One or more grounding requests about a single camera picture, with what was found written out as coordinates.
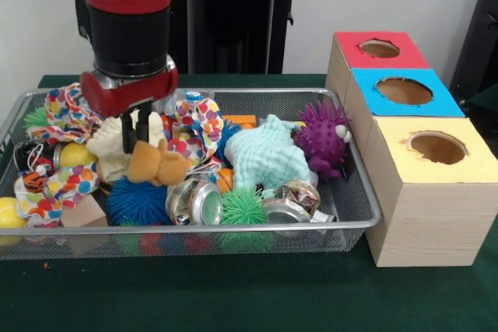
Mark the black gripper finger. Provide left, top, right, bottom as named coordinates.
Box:
left=135, top=108, right=151, bottom=143
left=121, top=113, right=136, bottom=154

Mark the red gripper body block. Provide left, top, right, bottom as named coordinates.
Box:
left=79, top=63, right=180, bottom=118

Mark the cream knitted cloth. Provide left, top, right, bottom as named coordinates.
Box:
left=86, top=111, right=164, bottom=185

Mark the brown teddy plush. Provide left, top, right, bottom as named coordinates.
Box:
left=127, top=138, right=194, bottom=187

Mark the polka dot cloth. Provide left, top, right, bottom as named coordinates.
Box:
left=170, top=96, right=225, bottom=166
left=14, top=160, right=99, bottom=228

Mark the wooden box with three holes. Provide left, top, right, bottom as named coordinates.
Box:
left=325, top=31, right=498, bottom=269

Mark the large blue spiky ball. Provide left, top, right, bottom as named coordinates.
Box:
left=107, top=176, right=174, bottom=226

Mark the crushed silver drink can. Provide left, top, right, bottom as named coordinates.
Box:
left=165, top=180, right=223, bottom=226
left=262, top=180, right=335, bottom=224

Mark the green spiky rubber ball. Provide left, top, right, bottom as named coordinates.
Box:
left=220, top=187, right=268, bottom=226

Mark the mint knitted cloth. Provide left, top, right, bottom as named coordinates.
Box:
left=223, top=115, right=311, bottom=193

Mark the yellow ball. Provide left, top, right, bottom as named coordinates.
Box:
left=0, top=196, right=28, bottom=229

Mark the purple spiky toy creature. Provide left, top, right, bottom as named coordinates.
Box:
left=292, top=99, right=353, bottom=180

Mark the dark green tablecloth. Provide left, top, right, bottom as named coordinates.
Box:
left=0, top=73, right=498, bottom=332
left=465, top=89, right=498, bottom=119

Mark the black upright panel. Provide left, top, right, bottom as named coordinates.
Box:
left=449, top=0, right=498, bottom=96

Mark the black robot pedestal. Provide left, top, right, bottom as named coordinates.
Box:
left=170, top=0, right=314, bottom=75

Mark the shallow wire mesh bin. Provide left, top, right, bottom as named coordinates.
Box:
left=0, top=88, right=383, bottom=261

